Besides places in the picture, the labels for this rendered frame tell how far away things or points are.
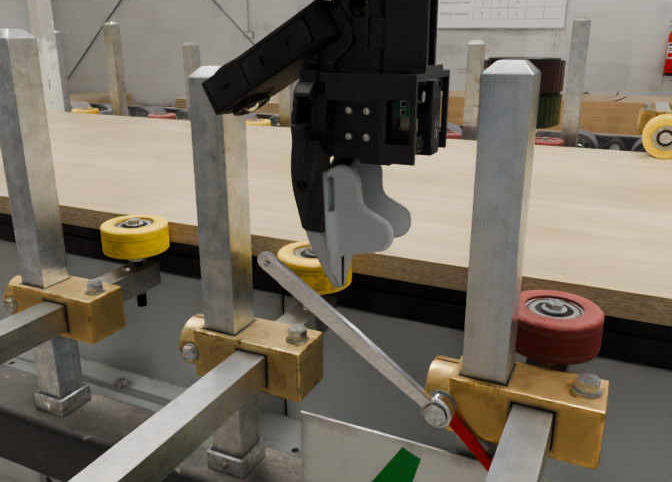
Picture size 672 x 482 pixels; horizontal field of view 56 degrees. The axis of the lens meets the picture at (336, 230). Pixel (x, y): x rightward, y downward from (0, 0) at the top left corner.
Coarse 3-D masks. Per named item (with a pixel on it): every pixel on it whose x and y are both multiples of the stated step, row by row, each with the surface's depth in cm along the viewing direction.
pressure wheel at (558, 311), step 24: (528, 312) 52; (552, 312) 53; (576, 312) 53; (600, 312) 52; (528, 336) 51; (552, 336) 50; (576, 336) 50; (600, 336) 52; (552, 360) 51; (576, 360) 51
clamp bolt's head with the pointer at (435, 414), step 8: (432, 392) 50; (440, 392) 50; (424, 408) 49; (432, 408) 49; (440, 408) 48; (432, 416) 49; (440, 416) 48; (456, 416) 50; (432, 424) 49; (440, 424) 49; (456, 424) 50; (456, 432) 50; (464, 432) 50; (464, 440) 50; (472, 440) 50; (472, 448) 50; (480, 448) 49; (480, 456) 50; (488, 456) 49; (488, 464) 50
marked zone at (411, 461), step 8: (400, 456) 54; (408, 456) 53; (416, 456) 53; (392, 464) 54; (400, 464) 54; (408, 464) 53; (416, 464) 53; (384, 472) 55; (392, 472) 54; (400, 472) 54; (408, 472) 54; (376, 480) 55; (384, 480) 55; (392, 480) 55; (400, 480) 54; (408, 480) 54
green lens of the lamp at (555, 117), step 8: (552, 96) 46; (560, 96) 47; (544, 104) 46; (552, 104) 46; (560, 104) 47; (544, 112) 46; (552, 112) 46; (560, 112) 47; (544, 120) 46; (552, 120) 46
